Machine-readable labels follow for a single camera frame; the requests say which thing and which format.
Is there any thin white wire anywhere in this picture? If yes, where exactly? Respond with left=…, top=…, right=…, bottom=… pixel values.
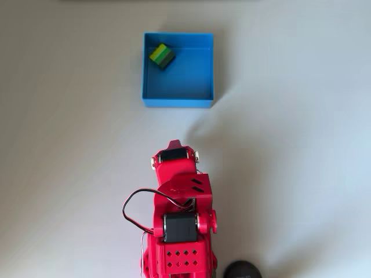
left=140, top=231, right=148, bottom=276

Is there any black gooseneck stand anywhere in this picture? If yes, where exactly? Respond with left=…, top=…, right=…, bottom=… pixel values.
left=222, top=260, right=263, bottom=278

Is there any green lego brick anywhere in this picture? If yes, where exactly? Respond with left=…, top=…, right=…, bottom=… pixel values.
left=148, top=43, right=177, bottom=71

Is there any thin servo wire loop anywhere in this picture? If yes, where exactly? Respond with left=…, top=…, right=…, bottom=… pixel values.
left=122, top=188, right=165, bottom=236

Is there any blue square box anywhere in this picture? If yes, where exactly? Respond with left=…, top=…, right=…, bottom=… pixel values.
left=141, top=31, right=215, bottom=109

